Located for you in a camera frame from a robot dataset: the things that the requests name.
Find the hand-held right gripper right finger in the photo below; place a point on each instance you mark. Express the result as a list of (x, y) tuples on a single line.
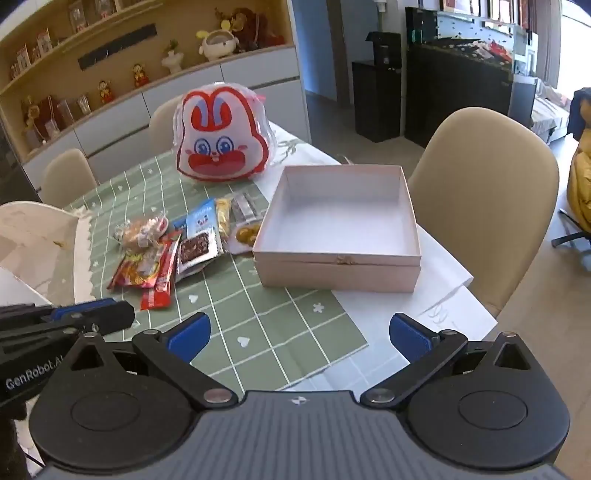
[(411, 339)]

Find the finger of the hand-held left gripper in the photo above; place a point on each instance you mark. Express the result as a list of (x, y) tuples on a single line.
[(83, 307), (111, 318)]

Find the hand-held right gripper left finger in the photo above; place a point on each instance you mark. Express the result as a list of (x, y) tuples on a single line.
[(189, 334)]

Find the long red snack packet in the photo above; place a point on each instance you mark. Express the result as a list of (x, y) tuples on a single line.
[(157, 295)]

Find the green candy packet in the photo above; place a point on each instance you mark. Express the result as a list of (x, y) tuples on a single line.
[(138, 272)]

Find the brown brownie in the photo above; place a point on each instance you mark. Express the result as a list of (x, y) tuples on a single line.
[(197, 251)]

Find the clear-wrapped bread bun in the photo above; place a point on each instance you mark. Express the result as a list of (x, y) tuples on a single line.
[(138, 230)]

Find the green olive packet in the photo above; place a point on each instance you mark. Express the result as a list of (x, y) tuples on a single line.
[(244, 235)]

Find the blue snack packet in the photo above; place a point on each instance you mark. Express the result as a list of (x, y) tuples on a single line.
[(203, 217)]

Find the yellow cracker packet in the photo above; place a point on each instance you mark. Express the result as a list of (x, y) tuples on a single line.
[(224, 217)]

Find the grey foil snack packet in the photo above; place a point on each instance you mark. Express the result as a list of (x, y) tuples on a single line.
[(247, 207)]

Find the pink cardboard box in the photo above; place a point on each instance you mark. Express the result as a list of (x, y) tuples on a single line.
[(341, 217)]

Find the scribbled white paper sheet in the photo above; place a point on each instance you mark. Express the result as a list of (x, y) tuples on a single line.
[(461, 318)]

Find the cream fringed cloth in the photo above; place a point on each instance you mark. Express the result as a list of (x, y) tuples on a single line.
[(37, 244)]

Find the green chequered tablecloth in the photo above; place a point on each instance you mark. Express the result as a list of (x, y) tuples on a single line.
[(277, 323)]

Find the large beige chair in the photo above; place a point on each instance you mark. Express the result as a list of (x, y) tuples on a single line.
[(485, 194)]

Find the dark red gift box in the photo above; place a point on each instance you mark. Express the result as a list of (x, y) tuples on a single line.
[(48, 113)]

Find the clear display case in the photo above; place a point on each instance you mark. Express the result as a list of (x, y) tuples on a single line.
[(74, 108)]

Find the gold figurine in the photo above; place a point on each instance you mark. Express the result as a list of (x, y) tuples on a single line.
[(30, 115)]

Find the red white rabbit bag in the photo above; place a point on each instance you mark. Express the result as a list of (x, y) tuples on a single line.
[(221, 134)]

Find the white leaf-print tablecloth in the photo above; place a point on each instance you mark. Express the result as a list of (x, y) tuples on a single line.
[(295, 147)]

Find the red doll figurine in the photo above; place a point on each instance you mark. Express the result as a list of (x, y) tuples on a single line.
[(141, 76), (106, 92)]

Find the yellow armchair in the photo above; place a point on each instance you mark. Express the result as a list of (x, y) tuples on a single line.
[(579, 198)]

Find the tall black appliance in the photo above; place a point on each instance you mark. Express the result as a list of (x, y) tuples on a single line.
[(376, 101)]

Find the black sideboard cabinet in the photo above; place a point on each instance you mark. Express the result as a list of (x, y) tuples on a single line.
[(457, 97)]

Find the wooden shelf cabinet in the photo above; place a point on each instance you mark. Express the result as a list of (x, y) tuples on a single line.
[(240, 78)]

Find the white vase with plant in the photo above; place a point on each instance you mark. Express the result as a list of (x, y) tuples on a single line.
[(173, 60)]

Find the long black speaker bar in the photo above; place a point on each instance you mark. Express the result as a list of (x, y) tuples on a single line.
[(117, 46)]

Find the clear figurine display box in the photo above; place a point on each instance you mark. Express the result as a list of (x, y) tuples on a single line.
[(78, 16), (105, 10), (44, 44)]

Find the white patterned sofa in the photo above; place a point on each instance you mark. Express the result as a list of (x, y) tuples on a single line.
[(551, 110)]

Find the cream horned animal pot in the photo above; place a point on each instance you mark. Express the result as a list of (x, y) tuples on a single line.
[(217, 46)]

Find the brown plush toy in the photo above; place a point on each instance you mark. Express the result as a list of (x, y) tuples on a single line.
[(251, 27)]

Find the glass aquarium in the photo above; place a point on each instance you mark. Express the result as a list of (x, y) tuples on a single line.
[(461, 27)]

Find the glass window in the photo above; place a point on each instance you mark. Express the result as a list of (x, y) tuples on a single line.
[(575, 41)]

